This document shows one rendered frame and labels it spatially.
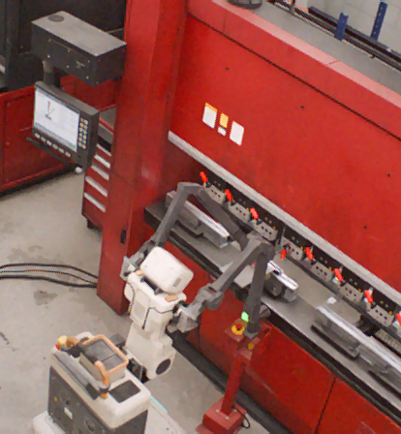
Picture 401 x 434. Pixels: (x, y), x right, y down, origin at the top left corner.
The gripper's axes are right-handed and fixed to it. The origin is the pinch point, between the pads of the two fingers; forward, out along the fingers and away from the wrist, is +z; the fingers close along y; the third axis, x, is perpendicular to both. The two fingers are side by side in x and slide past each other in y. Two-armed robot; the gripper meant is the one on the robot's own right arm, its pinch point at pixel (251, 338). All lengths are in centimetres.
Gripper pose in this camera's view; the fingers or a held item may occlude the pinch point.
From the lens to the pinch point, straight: 472.6
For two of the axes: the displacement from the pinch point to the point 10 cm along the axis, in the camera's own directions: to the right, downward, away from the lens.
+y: 6.1, -5.9, 5.3
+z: 0.0, 6.7, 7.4
